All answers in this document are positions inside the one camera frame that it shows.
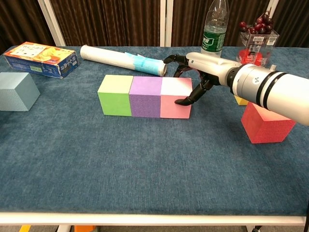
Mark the clear green-label water bottle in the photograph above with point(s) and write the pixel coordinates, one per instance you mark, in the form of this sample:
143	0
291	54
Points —
212	41

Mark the white plastic wrap roll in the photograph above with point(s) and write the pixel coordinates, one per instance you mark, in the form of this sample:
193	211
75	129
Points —
108	56

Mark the clear plastic box red contents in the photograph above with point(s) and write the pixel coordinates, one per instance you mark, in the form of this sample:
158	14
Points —
258	48

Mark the dark red grape bunch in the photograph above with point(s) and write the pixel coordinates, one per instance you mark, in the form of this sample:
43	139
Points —
259	27

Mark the green foam cube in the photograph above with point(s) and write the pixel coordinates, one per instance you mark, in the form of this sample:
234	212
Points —
114	104

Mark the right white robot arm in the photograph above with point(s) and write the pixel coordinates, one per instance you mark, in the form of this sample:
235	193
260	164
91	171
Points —
277	94

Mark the orange plastic object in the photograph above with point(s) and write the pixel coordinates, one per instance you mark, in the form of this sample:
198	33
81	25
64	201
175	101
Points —
84	229

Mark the blue table cloth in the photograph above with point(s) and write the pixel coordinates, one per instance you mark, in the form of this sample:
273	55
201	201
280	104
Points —
144	157

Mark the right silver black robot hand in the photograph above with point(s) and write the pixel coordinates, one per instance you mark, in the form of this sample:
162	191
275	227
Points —
212	67

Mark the pink foam cube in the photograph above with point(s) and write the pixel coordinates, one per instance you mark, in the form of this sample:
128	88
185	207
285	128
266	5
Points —
172	110

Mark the purple foam cube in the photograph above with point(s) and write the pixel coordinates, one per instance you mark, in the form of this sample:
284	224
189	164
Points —
144	104

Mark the white partition post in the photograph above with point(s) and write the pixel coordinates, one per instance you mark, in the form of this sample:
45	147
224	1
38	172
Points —
166	21
51	24
276	4

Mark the blue orange snack box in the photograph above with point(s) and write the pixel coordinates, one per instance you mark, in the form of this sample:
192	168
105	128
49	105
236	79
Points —
36	58

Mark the yellow foam cube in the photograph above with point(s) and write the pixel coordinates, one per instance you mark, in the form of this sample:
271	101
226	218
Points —
241	101

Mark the light blue foam cube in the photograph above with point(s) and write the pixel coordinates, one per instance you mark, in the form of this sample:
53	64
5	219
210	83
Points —
14	96

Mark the white table frame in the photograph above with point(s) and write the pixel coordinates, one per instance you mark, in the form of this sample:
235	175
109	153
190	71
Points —
154	219

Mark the red foam cube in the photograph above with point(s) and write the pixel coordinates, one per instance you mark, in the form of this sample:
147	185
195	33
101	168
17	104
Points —
270	130

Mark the yellow floor tape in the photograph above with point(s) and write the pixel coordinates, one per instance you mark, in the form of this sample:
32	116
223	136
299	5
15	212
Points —
24	229

